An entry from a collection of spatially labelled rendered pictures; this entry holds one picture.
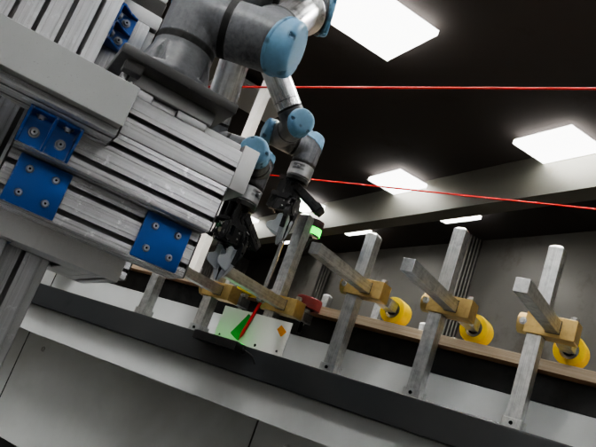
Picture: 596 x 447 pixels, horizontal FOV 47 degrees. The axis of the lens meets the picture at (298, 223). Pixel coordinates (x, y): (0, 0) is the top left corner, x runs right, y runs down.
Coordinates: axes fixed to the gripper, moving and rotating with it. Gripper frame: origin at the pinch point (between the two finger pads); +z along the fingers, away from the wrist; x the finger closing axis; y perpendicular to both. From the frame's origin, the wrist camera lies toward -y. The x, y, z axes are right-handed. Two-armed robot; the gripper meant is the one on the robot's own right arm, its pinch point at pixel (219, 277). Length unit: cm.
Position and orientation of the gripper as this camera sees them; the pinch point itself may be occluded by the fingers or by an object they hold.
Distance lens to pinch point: 175.6
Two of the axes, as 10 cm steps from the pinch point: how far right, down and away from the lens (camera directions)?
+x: 8.0, 1.2, -5.9
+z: -3.4, 9.0, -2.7
